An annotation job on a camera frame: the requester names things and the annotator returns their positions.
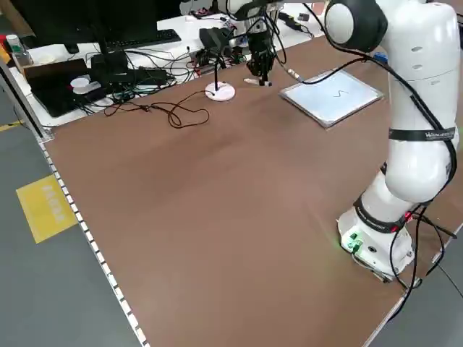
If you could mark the blue whiteboard eraser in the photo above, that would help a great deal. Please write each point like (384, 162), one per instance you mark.
(380, 57)

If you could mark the black power adapter yellow label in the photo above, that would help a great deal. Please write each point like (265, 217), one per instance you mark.
(289, 20)

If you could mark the small black circuit module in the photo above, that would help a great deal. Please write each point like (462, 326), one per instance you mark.
(304, 16)

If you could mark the black keyboard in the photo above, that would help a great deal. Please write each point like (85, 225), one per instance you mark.
(144, 38)

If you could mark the clear bottle white cap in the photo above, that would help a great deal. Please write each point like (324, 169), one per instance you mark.
(16, 54)

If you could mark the black computer monitor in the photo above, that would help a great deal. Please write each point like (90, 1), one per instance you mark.
(72, 18)

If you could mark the white desk lamp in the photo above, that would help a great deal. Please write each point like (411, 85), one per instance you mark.
(220, 92)

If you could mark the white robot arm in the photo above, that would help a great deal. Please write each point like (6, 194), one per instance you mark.
(416, 72)

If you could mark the silver framed whiteboard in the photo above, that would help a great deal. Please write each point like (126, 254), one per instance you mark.
(325, 101)

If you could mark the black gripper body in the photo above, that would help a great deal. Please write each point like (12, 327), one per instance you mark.
(259, 43)

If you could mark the black finned power supply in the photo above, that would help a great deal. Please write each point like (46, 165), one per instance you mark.
(213, 38)

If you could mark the flat black box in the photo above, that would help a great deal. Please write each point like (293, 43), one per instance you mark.
(47, 90)

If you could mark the yellow floor sign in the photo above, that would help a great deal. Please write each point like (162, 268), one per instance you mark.
(47, 209)

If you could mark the aluminium frame rail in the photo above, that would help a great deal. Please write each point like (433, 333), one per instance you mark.
(25, 105)

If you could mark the white and blue whiteboard marker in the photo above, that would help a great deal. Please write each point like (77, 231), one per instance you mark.
(251, 80)

